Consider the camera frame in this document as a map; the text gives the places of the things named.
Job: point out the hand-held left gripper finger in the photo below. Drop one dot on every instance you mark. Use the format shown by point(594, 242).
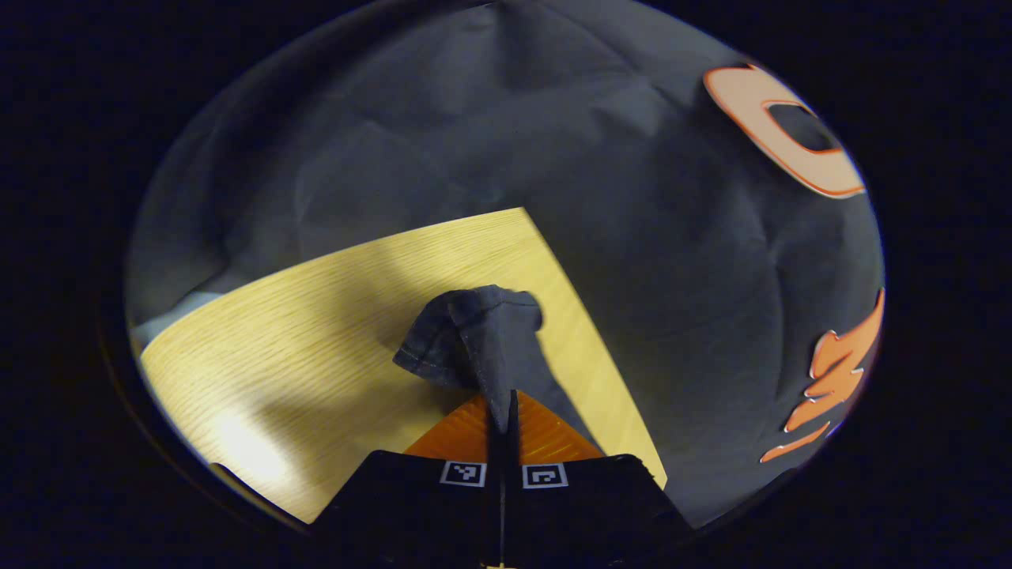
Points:
point(496, 506)
point(512, 506)

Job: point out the dark grey jeans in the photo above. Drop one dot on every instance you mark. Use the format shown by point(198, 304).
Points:
point(482, 332)

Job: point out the black backdrop cloth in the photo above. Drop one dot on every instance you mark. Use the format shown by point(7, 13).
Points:
point(632, 237)

